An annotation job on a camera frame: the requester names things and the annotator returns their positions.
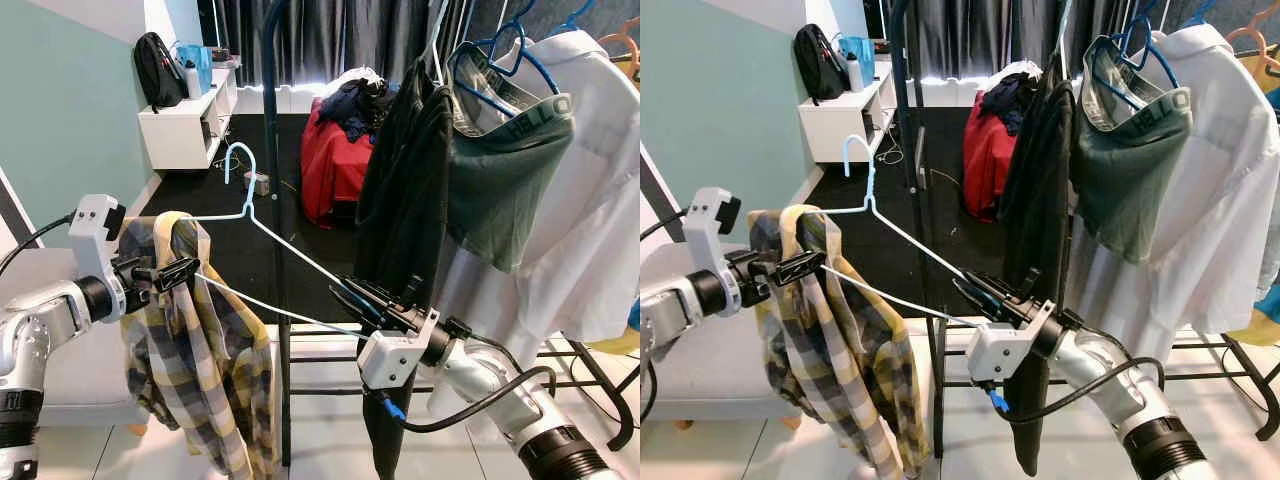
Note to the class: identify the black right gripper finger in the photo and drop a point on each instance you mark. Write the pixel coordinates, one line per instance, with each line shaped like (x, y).
(992, 282)
(975, 295)
(375, 290)
(355, 303)

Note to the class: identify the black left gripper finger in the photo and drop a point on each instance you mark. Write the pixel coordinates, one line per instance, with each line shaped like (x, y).
(172, 282)
(802, 260)
(178, 266)
(795, 275)

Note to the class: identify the yellow grey plaid shirt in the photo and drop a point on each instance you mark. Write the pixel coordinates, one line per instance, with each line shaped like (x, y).
(830, 350)
(190, 350)

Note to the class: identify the white clothes hanger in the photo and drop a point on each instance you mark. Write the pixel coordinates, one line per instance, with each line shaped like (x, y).
(247, 200)
(869, 195)

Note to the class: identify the blue clothes hanger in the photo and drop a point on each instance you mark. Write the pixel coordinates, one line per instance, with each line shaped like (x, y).
(510, 50)
(1140, 45)
(580, 15)
(1200, 10)

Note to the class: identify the black hanging garment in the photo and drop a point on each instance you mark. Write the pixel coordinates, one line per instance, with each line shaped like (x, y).
(1040, 200)
(400, 200)

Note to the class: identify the grey power adapter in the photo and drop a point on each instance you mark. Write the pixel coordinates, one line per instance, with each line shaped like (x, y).
(257, 183)

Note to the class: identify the red cloth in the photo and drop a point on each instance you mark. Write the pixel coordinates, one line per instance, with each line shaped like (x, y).
(335, 160)
(985, 150)

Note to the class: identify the white low shelf cabinet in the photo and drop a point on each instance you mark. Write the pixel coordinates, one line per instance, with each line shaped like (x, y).
(180, 130)
(840, 120)

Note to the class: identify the green shorts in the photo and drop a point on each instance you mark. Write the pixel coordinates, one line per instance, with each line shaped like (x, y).
(1130, 170)
(500, 170)

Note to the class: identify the white bottle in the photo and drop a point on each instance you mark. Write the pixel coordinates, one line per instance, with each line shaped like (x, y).
(854, 74)
(192, 82)

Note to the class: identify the white shirt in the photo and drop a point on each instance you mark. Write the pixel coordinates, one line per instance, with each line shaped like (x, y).
(1210, 200)
(580, 200)

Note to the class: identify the dark clothes pile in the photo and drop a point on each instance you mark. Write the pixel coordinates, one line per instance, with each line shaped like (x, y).
(355, 105)
(1005, 95)

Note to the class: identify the black backpack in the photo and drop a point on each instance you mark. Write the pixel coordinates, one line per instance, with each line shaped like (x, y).
(818, 62)
(155, 70)

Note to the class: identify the light blue bag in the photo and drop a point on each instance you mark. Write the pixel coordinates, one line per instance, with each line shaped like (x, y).
(864, 50)
(200, 58)

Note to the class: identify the dark pleated curtain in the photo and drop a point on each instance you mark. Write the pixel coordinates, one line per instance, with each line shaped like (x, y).
(330, 40)
(980, 35)

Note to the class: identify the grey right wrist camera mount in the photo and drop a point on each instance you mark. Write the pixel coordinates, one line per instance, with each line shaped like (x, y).
(392, 358)
(1000, 348)

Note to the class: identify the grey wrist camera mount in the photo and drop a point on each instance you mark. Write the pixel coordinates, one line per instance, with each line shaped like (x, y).
(95, 240)
(710, 235)
(392, 358)
(1000, 348)

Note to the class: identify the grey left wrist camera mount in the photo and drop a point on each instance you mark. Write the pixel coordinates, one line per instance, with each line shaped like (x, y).
(710, 235)
(95, 240)

